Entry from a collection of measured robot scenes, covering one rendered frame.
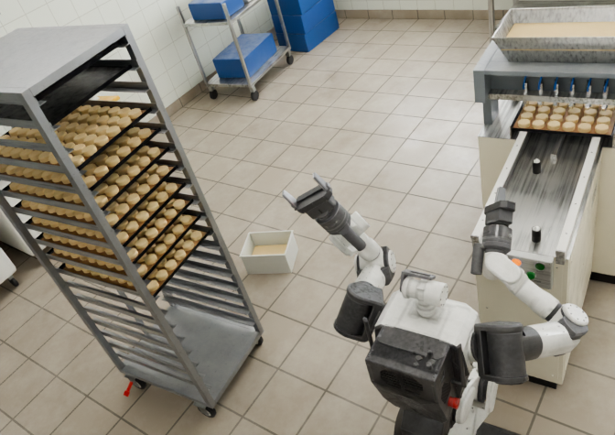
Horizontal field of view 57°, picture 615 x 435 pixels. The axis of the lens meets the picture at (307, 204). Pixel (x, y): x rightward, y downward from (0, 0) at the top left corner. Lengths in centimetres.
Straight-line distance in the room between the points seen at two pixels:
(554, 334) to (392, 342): 44
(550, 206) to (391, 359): 107
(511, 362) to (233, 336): 181
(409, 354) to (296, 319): 173
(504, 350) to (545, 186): 105
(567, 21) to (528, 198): 80
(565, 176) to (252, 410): 179
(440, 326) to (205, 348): 174
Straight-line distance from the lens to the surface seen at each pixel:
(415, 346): 159
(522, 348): 161
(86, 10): 529
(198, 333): 320
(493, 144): 280
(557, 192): 245
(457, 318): 164
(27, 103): 193
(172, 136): 233
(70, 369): 370
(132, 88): 230
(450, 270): 331
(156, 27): 572
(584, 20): 276
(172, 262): 249
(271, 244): 367
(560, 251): 211
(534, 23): 278
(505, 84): 272
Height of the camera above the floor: 238
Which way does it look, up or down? 37 degrees down
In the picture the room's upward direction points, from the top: 17 degrees counter-clockwise
